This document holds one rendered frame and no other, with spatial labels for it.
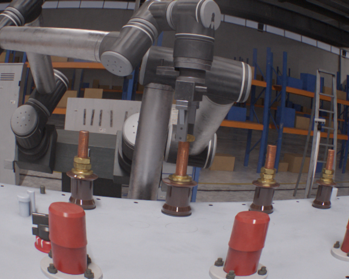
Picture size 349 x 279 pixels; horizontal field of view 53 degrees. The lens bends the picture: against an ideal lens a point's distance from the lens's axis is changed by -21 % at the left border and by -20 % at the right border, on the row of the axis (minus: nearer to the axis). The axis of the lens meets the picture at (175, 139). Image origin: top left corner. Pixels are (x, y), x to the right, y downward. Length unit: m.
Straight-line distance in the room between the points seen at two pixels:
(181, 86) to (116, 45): 0.21
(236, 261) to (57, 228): 0.33
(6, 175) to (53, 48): 4.58
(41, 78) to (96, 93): 6.69
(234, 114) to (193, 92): 8.52
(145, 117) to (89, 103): 4.45
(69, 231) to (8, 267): 0.17
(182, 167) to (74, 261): 0.57
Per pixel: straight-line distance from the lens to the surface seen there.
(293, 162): 10.38
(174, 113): 6.03
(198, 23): 1.10
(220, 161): 9.54
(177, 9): 1.14
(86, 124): 5.87
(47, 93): 2.31
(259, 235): 0.73
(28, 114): 2.25
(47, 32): 1.34
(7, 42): 1.53
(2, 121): 5.67
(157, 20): 1.18
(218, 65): 1.41
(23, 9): 1.67
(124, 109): 5.90
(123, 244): 0.90
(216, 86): 1.41
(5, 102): 5.63
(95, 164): 2.67
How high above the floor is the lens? 1.70
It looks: 7 degrees down
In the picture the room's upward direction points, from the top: 6 degrees clockwise
